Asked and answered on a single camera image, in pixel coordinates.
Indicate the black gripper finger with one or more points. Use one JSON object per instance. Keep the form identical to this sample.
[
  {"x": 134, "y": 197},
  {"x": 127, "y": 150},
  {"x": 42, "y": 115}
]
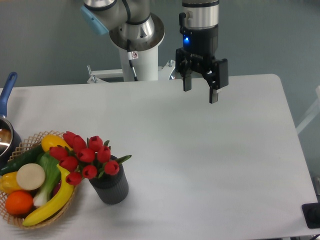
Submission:
[
  {"x": 185, "y": 72},
  {"x": 217, "y": 77}
]

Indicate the orange fruit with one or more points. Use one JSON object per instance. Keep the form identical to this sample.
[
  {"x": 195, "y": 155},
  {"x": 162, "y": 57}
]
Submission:
[{"x": 19, "y": 203}]

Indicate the red tulip bouquet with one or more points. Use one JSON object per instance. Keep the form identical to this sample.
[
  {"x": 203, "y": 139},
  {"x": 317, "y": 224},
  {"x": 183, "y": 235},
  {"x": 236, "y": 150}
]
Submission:
[{"x": 86, "y": 159}]

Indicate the black device at edge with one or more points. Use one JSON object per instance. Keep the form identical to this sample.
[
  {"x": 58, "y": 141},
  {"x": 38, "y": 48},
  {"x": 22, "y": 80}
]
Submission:
[{"x": 311, "y": 212}]

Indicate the white frame at right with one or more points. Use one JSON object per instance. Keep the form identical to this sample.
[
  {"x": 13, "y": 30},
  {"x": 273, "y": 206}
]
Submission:
[{"x": 310, "y": 113}]

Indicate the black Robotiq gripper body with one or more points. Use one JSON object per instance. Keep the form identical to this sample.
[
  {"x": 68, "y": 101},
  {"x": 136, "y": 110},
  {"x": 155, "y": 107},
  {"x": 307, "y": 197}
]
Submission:
[{"x": 197, "y": 53}]

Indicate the blue handled saucepan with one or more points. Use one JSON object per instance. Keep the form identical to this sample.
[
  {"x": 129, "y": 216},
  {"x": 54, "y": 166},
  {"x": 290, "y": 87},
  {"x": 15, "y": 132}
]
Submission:
[{"x": 9, "y": 138}]

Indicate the yellow banana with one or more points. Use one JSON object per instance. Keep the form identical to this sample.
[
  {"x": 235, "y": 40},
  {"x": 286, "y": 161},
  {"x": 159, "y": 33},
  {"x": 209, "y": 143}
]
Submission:
[{"x": 54, "y": 205}]

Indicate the yellow lemon squash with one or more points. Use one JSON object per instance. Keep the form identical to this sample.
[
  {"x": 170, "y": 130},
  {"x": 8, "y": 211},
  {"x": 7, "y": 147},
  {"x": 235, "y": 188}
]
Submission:
[{"x": 51, "y": 140}]

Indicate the beige round disc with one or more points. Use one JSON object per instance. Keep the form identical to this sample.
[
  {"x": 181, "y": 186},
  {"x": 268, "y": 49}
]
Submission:
[{"x": 30, "y": 176}]

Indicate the woven wicker basket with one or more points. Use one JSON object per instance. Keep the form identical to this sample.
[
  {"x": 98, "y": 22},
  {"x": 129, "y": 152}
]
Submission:
[{"x": 25, "y": 145}]

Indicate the green cucumber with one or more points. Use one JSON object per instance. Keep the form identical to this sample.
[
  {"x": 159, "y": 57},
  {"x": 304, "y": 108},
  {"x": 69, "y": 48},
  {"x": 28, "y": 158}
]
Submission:
[{"x": 27, "y": 157}]

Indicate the yellow bell pepper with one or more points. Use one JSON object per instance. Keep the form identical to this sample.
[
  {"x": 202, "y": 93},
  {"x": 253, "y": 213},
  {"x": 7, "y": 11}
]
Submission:
[{"x": 9, "y": 184}]

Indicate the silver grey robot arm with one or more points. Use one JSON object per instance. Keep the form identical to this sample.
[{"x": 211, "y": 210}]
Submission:
[{"x": 137, "y": 33}]

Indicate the dark grey ribbed vase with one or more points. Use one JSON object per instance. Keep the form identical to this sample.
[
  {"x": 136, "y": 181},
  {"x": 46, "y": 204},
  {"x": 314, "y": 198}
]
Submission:
[{"x": 111, "y": 184}]

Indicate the green bok choy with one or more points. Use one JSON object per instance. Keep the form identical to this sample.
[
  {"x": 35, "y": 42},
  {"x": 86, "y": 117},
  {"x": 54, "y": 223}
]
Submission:
[{"x": 52, "y": 178}]

